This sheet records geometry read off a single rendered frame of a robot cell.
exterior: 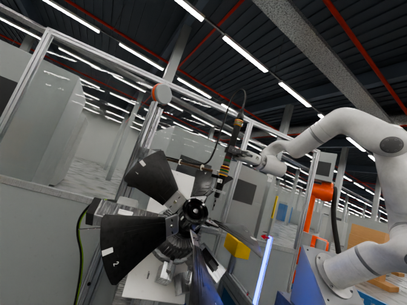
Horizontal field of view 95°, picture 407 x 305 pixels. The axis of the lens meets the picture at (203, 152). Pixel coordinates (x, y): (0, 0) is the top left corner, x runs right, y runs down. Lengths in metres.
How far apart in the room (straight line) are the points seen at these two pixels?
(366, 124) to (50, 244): 1.84
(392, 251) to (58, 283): 1.81
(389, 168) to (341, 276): 0.51
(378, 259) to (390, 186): 0.30
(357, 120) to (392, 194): 0.29
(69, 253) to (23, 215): 0.39
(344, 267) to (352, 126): 0.61
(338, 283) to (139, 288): 0.86
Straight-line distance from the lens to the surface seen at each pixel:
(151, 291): 0.98
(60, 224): 1.67
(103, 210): 0.93
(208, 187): 0.97
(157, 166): 0.92
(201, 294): 0.77
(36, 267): 1.79
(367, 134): 0.85
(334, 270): 1.15
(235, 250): 1.28
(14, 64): 2.73
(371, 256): 1.07
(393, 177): 0.93
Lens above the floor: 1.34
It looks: 9 degrees up
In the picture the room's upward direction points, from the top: 18 degrees clockwise
